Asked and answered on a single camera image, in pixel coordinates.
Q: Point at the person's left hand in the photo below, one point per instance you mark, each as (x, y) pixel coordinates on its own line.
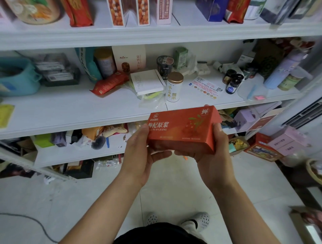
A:
(136, 158)

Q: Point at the dark red foil pouches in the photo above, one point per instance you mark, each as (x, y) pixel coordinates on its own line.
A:
(237, 10)

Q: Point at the yellow tag packet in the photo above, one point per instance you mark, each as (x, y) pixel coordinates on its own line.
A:
(6, 115)

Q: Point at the white flat box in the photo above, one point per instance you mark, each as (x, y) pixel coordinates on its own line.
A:
(147, 82)

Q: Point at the small green jar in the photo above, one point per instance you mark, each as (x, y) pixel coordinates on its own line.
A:
(291, 80)

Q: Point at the white colourful sticker sheet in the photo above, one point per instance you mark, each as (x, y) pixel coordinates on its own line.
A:
(205, 88)

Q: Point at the yellow bottle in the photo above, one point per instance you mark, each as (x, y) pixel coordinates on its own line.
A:
(105, 64)

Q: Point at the teal plastic basket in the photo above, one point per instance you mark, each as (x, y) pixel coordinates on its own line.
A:
(20, 80)

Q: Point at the beige cylinder canister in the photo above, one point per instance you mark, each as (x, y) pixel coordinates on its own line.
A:
(32, 11)

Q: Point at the person's black clothing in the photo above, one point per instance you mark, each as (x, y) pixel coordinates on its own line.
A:
(161, 235)

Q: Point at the pink blossom box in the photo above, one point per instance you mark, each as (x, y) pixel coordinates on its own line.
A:
(163, 11)

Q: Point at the person's left forearm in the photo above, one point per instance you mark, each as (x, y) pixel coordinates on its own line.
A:
(100, 213)

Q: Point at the pink carton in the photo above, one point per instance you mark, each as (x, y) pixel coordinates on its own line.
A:
(289, 141)

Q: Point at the person's right hand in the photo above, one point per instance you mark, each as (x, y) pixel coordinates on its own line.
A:
(216, 168)

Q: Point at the teal pouch bag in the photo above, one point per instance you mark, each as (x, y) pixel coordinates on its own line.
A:
(86, 63)

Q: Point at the small green pack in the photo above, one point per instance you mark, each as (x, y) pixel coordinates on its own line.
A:
(181, 58)

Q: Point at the white metal shelving unit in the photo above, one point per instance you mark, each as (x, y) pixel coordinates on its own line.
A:
(75, 108)

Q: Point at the brown carton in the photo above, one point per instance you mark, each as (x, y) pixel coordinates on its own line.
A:
(239, 146)

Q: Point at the purple blue long box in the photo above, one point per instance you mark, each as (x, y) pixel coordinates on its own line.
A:
(211, 9)

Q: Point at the orange red long box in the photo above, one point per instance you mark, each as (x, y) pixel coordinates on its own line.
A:
(183, 128)

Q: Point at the small dark bottle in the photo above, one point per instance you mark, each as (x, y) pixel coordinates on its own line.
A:
(234, 84)
(228, 76)

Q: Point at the small black grey boxes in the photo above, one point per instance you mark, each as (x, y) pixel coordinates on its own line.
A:
(56, 70)

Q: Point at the white tub green label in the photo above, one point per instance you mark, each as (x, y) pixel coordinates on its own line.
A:
(255, 9)

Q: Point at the person's white shoe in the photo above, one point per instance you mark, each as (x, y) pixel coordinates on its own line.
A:
(199, 220)
(151, 219)

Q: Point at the dark jar with lid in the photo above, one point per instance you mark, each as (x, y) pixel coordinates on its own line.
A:
(165, 66)

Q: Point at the brown cardboard box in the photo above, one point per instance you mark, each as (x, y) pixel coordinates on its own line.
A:
(308, 229)

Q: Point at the waste basket with rubbish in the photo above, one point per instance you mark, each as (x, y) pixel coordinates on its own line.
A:
(316, 171)

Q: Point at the red box white edge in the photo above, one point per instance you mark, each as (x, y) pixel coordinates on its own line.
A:
(143, 12)
(116, 12)

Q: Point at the person's right forearm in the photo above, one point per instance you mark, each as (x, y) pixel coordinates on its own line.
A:
(241, 216)

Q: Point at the red pouch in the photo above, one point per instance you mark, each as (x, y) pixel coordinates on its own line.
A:
(110, 84)

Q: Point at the colourful flat box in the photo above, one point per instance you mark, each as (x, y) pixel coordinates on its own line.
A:
(264, 150)

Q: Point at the lavender bottle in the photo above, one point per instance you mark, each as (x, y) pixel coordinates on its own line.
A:
(284, 68)

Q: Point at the white box brown print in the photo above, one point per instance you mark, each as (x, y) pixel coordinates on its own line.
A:
(130, 58)

